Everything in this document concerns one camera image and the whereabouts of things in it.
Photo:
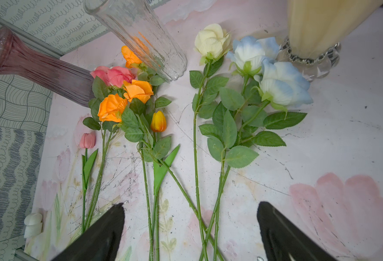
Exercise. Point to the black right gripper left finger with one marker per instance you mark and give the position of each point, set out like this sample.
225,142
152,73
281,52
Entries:
101,241

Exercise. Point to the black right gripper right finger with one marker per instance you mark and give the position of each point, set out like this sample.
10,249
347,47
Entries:
283,241

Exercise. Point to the pink tulip flower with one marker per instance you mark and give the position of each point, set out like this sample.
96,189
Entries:
87,142

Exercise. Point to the orange rose large stem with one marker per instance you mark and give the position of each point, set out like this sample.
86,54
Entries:
109,115

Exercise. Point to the pink rose stem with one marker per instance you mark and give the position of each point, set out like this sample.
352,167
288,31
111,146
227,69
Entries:
118,75
99,88

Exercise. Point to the cream white rose stem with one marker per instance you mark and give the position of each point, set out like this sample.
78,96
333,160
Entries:
211,43

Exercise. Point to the white plastic knob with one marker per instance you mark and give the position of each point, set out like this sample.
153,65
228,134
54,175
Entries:
33,225

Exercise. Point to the orange tulip flower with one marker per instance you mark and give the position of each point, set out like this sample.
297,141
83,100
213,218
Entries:
159,152

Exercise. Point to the orange rose middle stem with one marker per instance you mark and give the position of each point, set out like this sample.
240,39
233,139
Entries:
136,120

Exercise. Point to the orange rose far stem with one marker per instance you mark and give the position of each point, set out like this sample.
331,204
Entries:
144,72

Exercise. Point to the purple ribbed glass vase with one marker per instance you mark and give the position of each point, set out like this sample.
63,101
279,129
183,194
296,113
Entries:
65,79

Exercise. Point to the cream fluted vase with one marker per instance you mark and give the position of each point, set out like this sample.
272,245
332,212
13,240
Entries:
315,30

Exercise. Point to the clear textured glass vase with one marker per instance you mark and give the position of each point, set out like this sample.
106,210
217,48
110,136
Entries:
138,27

